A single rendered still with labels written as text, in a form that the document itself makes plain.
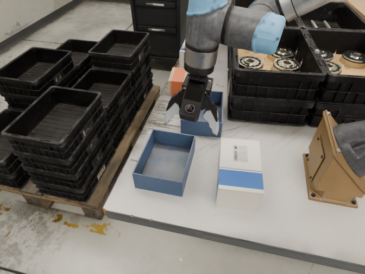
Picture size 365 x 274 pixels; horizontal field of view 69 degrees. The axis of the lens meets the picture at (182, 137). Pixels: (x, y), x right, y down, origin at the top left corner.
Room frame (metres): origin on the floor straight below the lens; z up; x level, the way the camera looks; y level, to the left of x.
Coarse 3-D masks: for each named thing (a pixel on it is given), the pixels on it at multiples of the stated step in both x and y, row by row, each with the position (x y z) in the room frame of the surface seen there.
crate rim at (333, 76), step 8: (336, 32) 1.12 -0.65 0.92; (344, 32) 1.12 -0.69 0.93; (352, 32) 1.11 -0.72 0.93; (360, 32) 1.11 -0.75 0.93; (312, 40) 1.03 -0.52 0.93; (320, 56) 0.89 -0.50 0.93; (328, 72) 0.78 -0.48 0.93; (328, 80) 0.76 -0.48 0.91; (336, 80) 0.75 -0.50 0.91; (344, 80) 0.75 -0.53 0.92; (352, 80) 0.75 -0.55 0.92; (360, 80) 0.74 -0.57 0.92
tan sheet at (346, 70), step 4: (336, 56) 1.09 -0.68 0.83; (340, 56) 1.09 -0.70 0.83; (332, 60) 1.05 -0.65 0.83; (336, 60) 1.05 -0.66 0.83; (340, 64) 1.02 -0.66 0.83; (344, 68) 0.98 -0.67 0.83; (348, 68) 0.98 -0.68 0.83; (352, 68) 0.98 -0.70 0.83; (356, 68) 0.98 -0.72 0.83; (360, 68) 0.98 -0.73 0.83; (364, 68) 0.98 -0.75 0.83; (344, 72) 0.95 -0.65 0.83; (348, 72) 0.95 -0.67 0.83; (352, 72) 0.95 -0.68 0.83; (356, 72) 0.95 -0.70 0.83; (360, 72) 0.95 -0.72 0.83; (364, 72) 0.95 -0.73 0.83
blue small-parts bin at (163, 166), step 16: (160, 144) 0.67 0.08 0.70; (176, 144) 0.66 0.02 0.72; (192, 144) 0.60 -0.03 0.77; (144, 160) 0.57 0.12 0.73; (160, 160) 0.59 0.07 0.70; (176, 160) 0.59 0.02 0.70; (144, 176) 0.48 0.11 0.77; (160, 176) 0.53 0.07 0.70; (176, 176) 0.53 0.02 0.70; (160, 192) 0.47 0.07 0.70; (176, 192) 0.45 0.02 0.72
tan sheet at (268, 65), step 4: (240, 52) 1.13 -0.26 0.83; (244, 52) 1.13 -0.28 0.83; (248, 52) 1.13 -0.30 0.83; (252, 52) 1.13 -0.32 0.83; (240, 56) 1.09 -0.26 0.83; (252, 56) 1.09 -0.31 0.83; (256, 56) 1.09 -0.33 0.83; (260, 56) 1.09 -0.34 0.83; (264, 56) 1.09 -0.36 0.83; (268, 56) 1.09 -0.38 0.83; (268, 60) 1.05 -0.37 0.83; (264, 64) 1.02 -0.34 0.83; (268, 64) 1.02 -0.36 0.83; (272, 64) 1.02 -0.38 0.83; (264, 68) 0.98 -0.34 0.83; (268, 68) 0.98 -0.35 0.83
